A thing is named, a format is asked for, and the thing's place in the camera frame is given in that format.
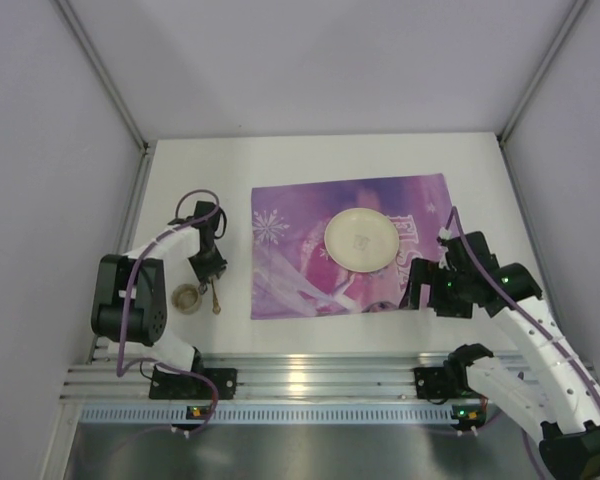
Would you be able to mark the gold spoon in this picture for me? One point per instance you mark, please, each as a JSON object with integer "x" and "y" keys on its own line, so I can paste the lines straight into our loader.
{"x": 216, "y": 308}

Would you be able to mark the aluminium frame post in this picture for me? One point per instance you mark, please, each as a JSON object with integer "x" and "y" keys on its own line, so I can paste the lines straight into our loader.
{"x": 78, "y": 31}
{"x": 576, "y": 11}

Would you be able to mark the aluminium mounting rail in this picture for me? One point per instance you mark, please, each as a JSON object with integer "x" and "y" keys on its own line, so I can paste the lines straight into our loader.
{"x": 292, "y": 378}

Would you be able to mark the perforated cable tray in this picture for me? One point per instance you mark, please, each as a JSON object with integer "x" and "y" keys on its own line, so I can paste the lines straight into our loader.
{"x": 287, "y": 414}

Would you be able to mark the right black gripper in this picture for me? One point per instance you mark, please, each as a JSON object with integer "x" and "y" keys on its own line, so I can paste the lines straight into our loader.
{"x": 427, "y": 286}

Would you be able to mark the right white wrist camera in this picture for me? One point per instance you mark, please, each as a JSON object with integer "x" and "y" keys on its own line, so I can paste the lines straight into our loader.
{"x": 444, "y": 236}

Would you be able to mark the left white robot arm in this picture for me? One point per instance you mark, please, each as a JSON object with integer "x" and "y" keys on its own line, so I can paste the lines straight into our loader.
{"x": 134, "y": 292}

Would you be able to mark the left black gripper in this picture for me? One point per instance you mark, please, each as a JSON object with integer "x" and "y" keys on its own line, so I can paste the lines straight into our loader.
{"x": 208, "y": 270}

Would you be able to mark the right aluminium frame post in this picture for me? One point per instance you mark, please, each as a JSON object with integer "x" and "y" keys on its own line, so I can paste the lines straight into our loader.
{"x": 576, "y": 11}

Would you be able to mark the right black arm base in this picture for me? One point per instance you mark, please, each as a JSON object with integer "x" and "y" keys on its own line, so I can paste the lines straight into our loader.
{"x": 436, "y": 386}

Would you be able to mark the purple printed placemat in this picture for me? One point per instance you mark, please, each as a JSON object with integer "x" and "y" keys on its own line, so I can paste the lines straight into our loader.
{"x": 292, "y": 273}

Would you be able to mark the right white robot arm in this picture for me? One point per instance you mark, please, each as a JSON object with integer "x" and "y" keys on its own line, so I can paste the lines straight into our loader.
{"x": 563, "y": 416}

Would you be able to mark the cream round plate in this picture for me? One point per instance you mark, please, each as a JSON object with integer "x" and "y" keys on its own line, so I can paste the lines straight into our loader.
{"x": 361, "y": 240}

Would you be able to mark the left aluminium frame post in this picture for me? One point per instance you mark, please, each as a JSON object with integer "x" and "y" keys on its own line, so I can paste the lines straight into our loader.
{"x": 78, "y": 31}

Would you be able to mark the speckled ceramic cup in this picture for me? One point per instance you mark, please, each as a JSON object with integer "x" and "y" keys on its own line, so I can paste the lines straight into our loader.
{"x": 186, "y": 299}

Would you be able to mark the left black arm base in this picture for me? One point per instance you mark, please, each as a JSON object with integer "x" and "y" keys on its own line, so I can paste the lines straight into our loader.
{"x": 170, "y": 386}

